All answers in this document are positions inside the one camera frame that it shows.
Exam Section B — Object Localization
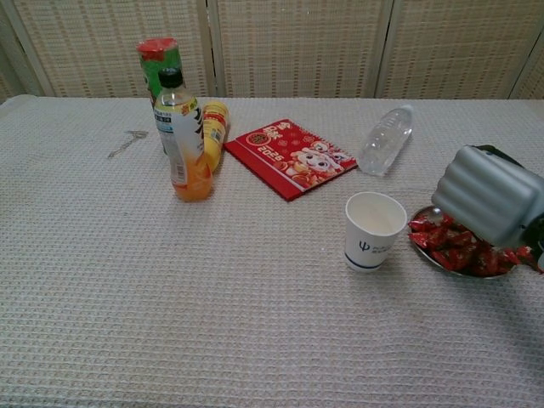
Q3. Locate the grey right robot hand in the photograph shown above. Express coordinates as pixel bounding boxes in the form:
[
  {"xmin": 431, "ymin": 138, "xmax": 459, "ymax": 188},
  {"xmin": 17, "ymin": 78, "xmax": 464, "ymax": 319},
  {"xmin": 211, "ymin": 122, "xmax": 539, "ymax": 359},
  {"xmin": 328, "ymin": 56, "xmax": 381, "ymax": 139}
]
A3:
[{"xmin": 431, "ymin": 144, "xmax": 544, "ymax": 256}]

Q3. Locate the white paper cup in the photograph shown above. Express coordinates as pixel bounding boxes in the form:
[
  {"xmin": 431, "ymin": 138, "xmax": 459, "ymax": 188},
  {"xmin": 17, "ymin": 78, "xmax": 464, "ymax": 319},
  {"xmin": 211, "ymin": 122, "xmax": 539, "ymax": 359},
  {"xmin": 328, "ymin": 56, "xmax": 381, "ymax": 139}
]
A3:
[{"xmin": 343, "ymin": 190, "xmax": 409, "ymax": 274}]

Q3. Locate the round steel plate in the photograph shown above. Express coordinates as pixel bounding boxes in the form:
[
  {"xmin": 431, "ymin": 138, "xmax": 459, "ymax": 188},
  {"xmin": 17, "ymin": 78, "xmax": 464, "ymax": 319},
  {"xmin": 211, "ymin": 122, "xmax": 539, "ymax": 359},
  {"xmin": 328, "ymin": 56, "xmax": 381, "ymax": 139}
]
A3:
[{"xmin": 408, "ymin": 205, "xmax": 518, "ymax": 280}]

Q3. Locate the clear plastic water bottle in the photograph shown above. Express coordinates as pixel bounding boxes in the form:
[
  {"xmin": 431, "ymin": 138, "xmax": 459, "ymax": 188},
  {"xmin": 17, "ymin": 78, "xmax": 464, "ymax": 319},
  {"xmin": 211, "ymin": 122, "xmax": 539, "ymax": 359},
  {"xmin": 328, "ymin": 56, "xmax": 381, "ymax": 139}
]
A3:
[{"xmin": 355, "ymin": 105, "xmax": 416, "ymax": 178}]

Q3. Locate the woven bamboo screen panel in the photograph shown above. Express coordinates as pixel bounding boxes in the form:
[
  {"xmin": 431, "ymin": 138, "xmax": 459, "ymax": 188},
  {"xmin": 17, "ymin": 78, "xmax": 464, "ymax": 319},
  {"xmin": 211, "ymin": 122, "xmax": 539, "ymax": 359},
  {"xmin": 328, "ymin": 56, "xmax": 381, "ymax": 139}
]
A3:
[
  {"xmin": 210, "ymin": 0, "xmax": 392, "ymax": 99},
  {"xmin": 509, "ymin": 40, "xmax": 544, "ymax": 101},
  {"xmin": 8, "ymin": 0, "xmax": 213, "ymax": 99},
  {"xmin": 376, "ymin": 0, "xmax": 544, "ymax": 101},
  {"xmin": 0, "ymin": 0, "xmax": 46, "ymax": 105}
]

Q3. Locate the red 2026 spiral calendar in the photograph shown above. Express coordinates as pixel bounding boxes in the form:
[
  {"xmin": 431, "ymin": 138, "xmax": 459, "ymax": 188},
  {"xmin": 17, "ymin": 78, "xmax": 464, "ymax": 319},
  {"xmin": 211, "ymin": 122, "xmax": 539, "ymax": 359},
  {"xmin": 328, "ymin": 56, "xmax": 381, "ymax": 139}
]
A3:
[{"xmin": 224, "ymin": 118, "xmax": 359, "ymax": 202}]

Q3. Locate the white woven tablecloth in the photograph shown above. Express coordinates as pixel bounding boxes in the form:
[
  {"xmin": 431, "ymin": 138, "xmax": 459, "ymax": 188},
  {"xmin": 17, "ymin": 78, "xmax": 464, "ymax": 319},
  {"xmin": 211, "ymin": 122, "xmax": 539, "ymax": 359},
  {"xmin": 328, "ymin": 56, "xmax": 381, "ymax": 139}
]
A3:
[{"xmin": 0, "ymin": 95, "xmax": 544, "ymax": 408}]

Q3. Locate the yellow bottle green cap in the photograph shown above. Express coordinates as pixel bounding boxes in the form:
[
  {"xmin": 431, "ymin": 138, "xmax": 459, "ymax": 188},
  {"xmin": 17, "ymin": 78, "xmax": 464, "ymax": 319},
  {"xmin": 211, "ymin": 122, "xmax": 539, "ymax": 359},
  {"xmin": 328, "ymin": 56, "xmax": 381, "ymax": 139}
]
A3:
[{"xmin": 199, "ymin": 99, "xmax": 231, "ymax": 175}]

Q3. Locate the orange juice bottle black cap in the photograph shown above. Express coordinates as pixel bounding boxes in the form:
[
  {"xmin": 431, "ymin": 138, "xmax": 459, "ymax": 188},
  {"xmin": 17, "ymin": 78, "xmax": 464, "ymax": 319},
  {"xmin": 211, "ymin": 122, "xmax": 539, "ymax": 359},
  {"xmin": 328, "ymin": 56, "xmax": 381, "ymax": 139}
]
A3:
[{"xmin": 152, "ymin": 66, "xmax": 214, "ymax": 203}]

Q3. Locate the green chip can red lid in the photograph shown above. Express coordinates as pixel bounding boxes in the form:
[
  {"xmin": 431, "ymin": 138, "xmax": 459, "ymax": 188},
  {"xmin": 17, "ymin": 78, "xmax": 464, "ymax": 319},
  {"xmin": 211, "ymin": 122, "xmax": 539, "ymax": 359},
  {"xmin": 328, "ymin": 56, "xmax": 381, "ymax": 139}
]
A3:
[{"xmin": 135, "ymin": 37, "xmax": 184, "ymax": 156}]

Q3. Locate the thin metal wire clip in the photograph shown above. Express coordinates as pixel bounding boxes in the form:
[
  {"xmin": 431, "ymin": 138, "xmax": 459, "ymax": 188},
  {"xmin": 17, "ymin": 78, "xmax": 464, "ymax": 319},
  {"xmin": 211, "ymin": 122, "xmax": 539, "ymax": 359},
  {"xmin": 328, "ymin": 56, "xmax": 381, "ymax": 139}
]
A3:
[{"xmin": 106, "ymin": 129, "xmax": 150, "ymax": 159}]

